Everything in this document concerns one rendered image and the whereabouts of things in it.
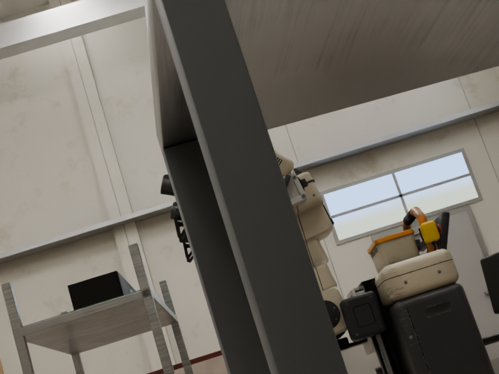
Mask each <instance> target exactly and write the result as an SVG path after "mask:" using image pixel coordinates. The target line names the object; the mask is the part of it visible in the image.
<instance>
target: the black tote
mask: <svg viewBox="0 0 499 374"><path fill-rule="evenodd" d="M68 291H69V294H70V297H71V302H72V305H73V308H74V310H76V309H81V308H83V307H86V306H90V305H93V304H97V303H100V302H103V301H106V300H109V299H112V298H116V297H119V296H121V295H126V294H128V293H131V292H136V290H135V289H134V288H133V287H132V286H131V285H130V284H129V283H128V282H127V281H126V280H125V278H124V277H123V276H122V275H121V274H120V273H119V272H118V271H114V272H109V273H107V274H104V275H100V276H97V277H95V278H90V279H87V280H84V281H80V282H78V283H74V284H71V285H68Z"/></svg>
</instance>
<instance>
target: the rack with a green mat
mask: <svg viewBox="0 0 499 374"><path fill-rule="evenodd" d="M128 249H129V251H130V255H131V259H132V263H133V265H134V270H135V273H136V276H137V280H138V283H139V286H140V290H138V291H136V292H131V293H128V294H126V295H121V296H119V297H116V298H112V299H109V300H106V301H103V302H100V303H97V304H93V305H90V306H86V307H83V308H81V309H76V310H74V311H71V312H69V311H67V310H66V311H64V312H60V314H61V315H57V316H54V317H52V318H48V319H45V320H42V321H38V322H36V323H33V324H28V325H26V326H22V320H21V317H20V314H19V308H18V305H17V302H16V296H15V293H14V290H13V285H12V283H11V282H6V283H3V284H1V289H2V292H3V296H4V301H5V304H6V307H7V313H8V316H9V319H10V325H11V328H12V332H13V337H14V340H15V343H16V349H17V352H18V355H19V360H20V364H21V367H22V373H23V374H35V373H34V370H33V365H32V361H31V358H30V353H29V349H28V346H27V342H28V343H31V344H35V345H38V346H41V347H46V348H48V349H52V350H56V351H59V352H63V353H67V354H69V355H71V357H72V359H73V363H74V368H75V371H76V374H85V371H84V368H83V365H82V360H81V357H80V353H81V352H85V351H88V350H92V349H95V348H97V347H101V346H105V345H107V344H111V343H114V342H117V341H121V340H123V339H126V338H130V337H133V336H135V335H139V334H143V333H145V332H149V331H152V333H153V336H154V340H155V343H156V346H157V351H158V354H159V356H160V361H161V364H162V368H163V372H164V374H175V372H174V368H173V366H172V361H171V358H170V355H169V351H168V347H167V345H166V340H165V337H164V334H163V330H162V327H166V326H168V325H172V330H173V333H174V336H175V340H176V343H177V348H178V350H179V353H180V358H181V361H182V364H183V368H184V371H185V374H194V373H193V371H192V366H191V364H190V360H189V356H188V353H187V350H186V346H185V343H184V340H183V336H182V332H181V330H180V325H179V323H178V319H177V315H176V312H175V308H174V305H173V302H172V297H171V295H170V291H169V288H168V284H167V282H166V280H162V281H160V282H159V284H160V288H161V292H162V294H163V299H164V302H165V303H164V302H162V301H161V300H160V299H159V298H158V297H157V296H156V295H155V293H154V292H153V291H152V290H151V288H150V286H149V281H148V278H147V275H146V271H145V267H144V265H143V260H142V257H141V254H140V250H139V246H138V244H137V243H133V244H130V245H128Z"/></svg>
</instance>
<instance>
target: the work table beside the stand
mask: <svg viewBox="0 0 499 374"><path fill-rule="evenodd" d="M144 3H145V12H146V27H147V36H148V44H149V60H150V68H151V84H152V93H153V100H154V116H155V125H156V133H157V139H158V142H159V145H160V150H161V152H162V155H163V158H164V162H165V165H166V169H167V172H168V175H169V179H170V182H171V184H172V189H173V192H174V195H175V199H176V202H177V206H178V209H179V212H180V216H181V219H182V221H183V226H184V229H185V232H186V236H187V239H188V241H189V246H190V249H191V251H192V256H193V258H194V262H195V265H196V269H197V271H198V276H199V278H200V283H201V286H202V288H203V293H204V295H205V299H206V302H207V306H208V308H209V313H210V315H211V318H212V323H213V325H214V328H215V332H216V335H217V338H218V343H219V345H220V348H221V352H222V355H223V358H224V362H225V365H226V369H227V372H228V374H348V371H347V369H346V366H345V363H344V360H343V357H342V353H341V350H340V348H339V344H338V341H337V339H336V335H335V332H334V330H333V326H332V323H331V321H330V317H329V315H328V312H327V308H326V306H325V303H324V299H323V297H322V293H321V290H320V288H319V284H318V281H317V279H316V274H315V272H314V269H313V265H312V263H311V260H310V256H309V254H308V251H307V247H306V245H305V242H304V238H303V236H302V233H301V229H300V227H299V223H298V221H297V218H296V214H295V212H294V209H293V205H292V203H291V200H290V195H289V193H288V190H287V187H286V184H285V181H284V178H283V175H282V173H281V169H280V166H279V164H278V160H277V157H276V155H275V151H274V148H273V144H272V142H271V139H270V135H269V133H268V130H269V129H271V128H277V127H279V126H283V125H287V124H290V123H293V122H298V121H301V120H304V119H309V118H312V117H317V116H320V115H322V114H327V113H330V112H334V111H338V110H342V109H344V108H349V107H352V106H355V105H360V104H363V103H366V102H370V101H374V100H377V99H381V98H385V97H387V96H392V95H395V94H400V93H403V92H406V91H411V90H413V89H417V88H421V87H425V86H428V85H433V84H435V83H438V82H443V81H446V80H450V79H454V78H457V77H460V76H465V75H468V74H470V73H476V72H478V71H482V70H486V69H490V68H494V67H497V66H499V0H144Z"/></svg>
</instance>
